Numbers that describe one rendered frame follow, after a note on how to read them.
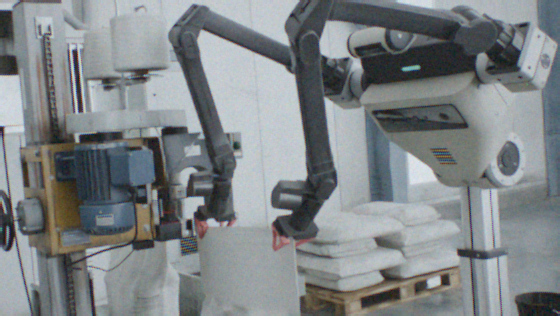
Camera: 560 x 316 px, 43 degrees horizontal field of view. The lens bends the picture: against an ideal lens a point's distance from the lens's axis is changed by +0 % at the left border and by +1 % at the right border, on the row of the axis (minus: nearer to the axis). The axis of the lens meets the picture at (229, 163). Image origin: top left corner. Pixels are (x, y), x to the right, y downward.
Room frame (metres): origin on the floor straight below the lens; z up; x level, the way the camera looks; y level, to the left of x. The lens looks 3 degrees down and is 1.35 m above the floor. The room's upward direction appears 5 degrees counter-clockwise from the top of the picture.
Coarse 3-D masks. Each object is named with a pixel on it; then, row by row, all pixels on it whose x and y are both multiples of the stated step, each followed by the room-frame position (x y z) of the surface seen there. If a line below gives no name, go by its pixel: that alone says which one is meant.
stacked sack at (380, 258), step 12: (372, 252) 4.90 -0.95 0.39; (384, 252) 4.91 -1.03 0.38; (396, 252) 4.94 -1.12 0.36; (312, 264) 4.89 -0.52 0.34; (324, 264) 4.79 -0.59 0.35; (336, 264) 4.70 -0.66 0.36; (348, 264) 4.69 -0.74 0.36; (360, 264) 4.73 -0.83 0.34; (372, 264) 4.79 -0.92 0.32; (384, 264) 4.84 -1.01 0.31; (396, 264) 4.93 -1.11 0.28; (324, 276) 4.78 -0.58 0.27; (336, 276) 4.67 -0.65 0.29; (348, 276) 4.68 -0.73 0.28
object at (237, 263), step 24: (216, 240) 1.96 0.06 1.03; (240, 240) 1.89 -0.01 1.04; (264, 240) 1.86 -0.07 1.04; (216, 264) 1.97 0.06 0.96; (240, 264) 1.90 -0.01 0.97; (264, 264) 1.86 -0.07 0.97; (288, 264) 1.81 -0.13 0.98; (216, 288) 1.99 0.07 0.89; (240, 288) 1.90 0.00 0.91; (264, 288) 1.86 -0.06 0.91; (288, 288) 1.82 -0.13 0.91; (216, 312) 2.00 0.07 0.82; (240, 312) 1.93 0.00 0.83; (264, 312) 1.86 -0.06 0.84; (288, 312) 1.82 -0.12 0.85
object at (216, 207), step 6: (210, 198) 2.05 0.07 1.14; (216, 198) 2.04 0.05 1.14; (228, 198) 2.06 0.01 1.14; (210, 204) 2.06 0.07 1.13; (216, 204) 2.05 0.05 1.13; (222, 204) 2.05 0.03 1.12; (228, 204) 2.12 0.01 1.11; (198, 210) 2.08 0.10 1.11; (204, 210) 2.07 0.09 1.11; (210, 210) 2.06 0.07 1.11; (216, 210) 2.05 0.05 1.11; (222, 210) 2.06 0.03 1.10; (228, 210) 2.09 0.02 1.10; (204, 216) 2.05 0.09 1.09; (210, 216) 2.04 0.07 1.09; (216, 216) 2.05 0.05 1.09; (222, 216) 2.07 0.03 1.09
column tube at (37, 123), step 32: (32, 32) 2.05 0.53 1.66; (64, 32) 2.10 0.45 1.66; (32, 64) 2.04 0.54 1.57; (64, 64) 2.09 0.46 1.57; (32, 96) 2.04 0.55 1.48; (64, 96) 2.09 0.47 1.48; (32, 128) 2.05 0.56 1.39; (64, 128) 2.08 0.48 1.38; (64, 256) 2.06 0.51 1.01; (64, 288) 2.06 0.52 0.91
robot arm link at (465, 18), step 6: (462, 12) 1.56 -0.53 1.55; (468, 12) 1.55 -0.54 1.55; (474, 12) 1.55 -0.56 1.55; (462, 18) 1.54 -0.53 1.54; (468, 18) 1.53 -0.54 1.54; (474, 18) 1.52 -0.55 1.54; (486, 18) 1.56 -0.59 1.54; (492, 18) 1.55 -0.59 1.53; (498, 24) 1.54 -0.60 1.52; (498, 30) 1.55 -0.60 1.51; (498, 36) 1.55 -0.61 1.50; (468, 54) 1.56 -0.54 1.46
